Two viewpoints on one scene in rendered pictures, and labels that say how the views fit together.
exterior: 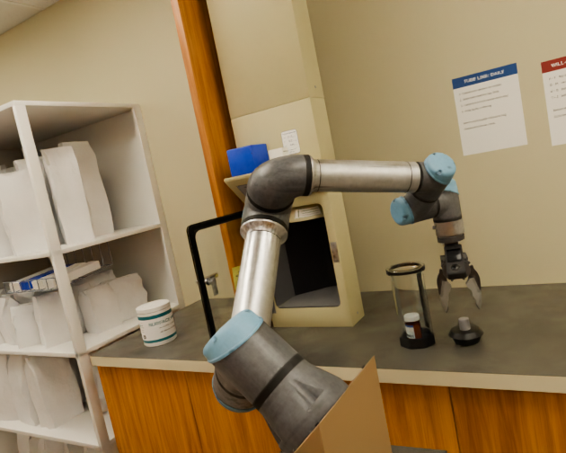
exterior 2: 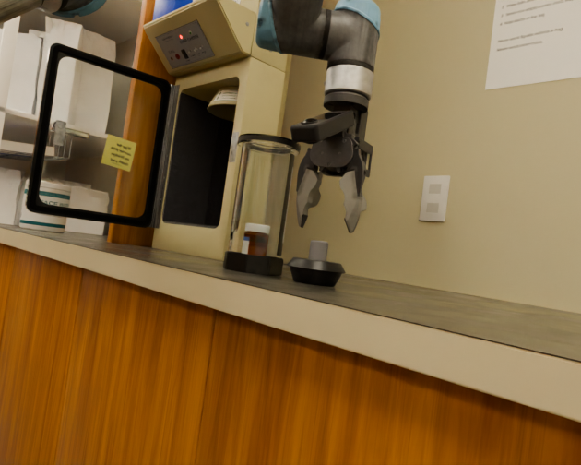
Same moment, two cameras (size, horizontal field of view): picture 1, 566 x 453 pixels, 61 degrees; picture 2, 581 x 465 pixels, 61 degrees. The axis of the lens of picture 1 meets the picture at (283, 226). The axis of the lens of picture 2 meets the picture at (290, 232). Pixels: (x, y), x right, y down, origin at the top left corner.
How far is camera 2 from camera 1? 0.93 m
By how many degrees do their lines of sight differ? 16
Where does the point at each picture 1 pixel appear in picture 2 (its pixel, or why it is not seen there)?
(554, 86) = not seen: outside the picture
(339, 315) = (213, 240)
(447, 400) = (207, 342)
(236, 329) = not seen: outside the picture
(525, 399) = (303, 364)
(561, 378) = (355, 315)
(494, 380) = (258, 302)
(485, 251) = (476, 241)
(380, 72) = not seen: outside the picture
